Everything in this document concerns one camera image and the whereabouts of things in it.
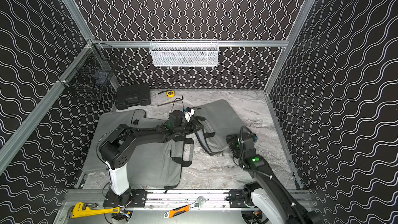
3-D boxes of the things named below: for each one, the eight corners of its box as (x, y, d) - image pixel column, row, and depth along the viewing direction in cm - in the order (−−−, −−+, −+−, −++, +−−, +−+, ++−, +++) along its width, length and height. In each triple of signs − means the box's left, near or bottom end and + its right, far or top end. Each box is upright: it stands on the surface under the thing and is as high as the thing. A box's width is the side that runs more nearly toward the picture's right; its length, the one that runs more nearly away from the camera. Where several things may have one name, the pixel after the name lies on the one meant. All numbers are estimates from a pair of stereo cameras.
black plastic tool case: (118, 111, 110) (114, 105, 105) (121, 89, 124) (117, 83, 119) (151, 106, 113) (149, 100, 108) (150, 85, 127) (148, 78, 122)
